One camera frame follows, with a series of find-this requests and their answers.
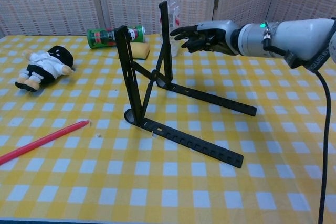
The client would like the black folding laptop stand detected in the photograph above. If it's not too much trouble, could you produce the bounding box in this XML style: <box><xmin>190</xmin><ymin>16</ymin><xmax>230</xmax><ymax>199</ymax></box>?
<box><xmin>114</xmin><ymin>1</ymin><xmax>257</xmax><ymax>169</ymax></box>

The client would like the clear plastic water bottle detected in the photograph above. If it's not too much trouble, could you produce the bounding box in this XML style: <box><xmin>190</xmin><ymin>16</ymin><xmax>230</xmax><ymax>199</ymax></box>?
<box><xmin>159</xmin><ymin>0</ymin><xmax>182</xmax><ymax>57</ymax></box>

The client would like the green Pringles can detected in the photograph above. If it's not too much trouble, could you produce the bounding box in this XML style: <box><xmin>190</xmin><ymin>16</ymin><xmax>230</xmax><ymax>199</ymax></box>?
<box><xmin>87</xmin><ymin>24</ymin><xmax>146</xmax><ymax>49</ymax></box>

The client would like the red pen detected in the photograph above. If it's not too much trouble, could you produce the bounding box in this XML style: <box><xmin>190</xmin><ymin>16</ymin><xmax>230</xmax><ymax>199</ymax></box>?
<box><xmin>0</xmin><ymin>120</ymin><xmax>91</xmax><ymax>166</ymax></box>

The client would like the yellow sponge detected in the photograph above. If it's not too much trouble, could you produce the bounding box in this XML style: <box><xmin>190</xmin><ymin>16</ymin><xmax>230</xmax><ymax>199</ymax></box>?
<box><xmin>130</xmin><ymin>42</ymin><xmax>151</xmax><ymax>61</ymax></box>

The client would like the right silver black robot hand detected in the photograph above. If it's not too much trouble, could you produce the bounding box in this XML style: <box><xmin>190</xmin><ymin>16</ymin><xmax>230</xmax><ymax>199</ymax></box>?
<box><xmin>170</xmin><ymin>20</ymin><xmax>241</xmax><ymax>56</ymax></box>

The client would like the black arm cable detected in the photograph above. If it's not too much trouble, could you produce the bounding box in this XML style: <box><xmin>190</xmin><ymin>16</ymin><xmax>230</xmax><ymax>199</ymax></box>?
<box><xmin>264</xmin><ymin>32</ymin><xmax>332</xmax><ymax>224</ymax></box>

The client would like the black white plush doll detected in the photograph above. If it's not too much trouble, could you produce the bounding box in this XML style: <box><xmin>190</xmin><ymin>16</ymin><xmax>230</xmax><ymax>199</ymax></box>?
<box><xmin>15</xmin><ymin>45</ymin><xmax>76</xmax><ymax>93</ymax></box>

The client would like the yellow white checkered tablecloth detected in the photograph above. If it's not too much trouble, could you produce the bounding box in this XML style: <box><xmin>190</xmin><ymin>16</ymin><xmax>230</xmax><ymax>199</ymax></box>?
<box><xmin>0</xmin><ymin>34</ymin><xmax>336</xmax><ymax>222</ymax></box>

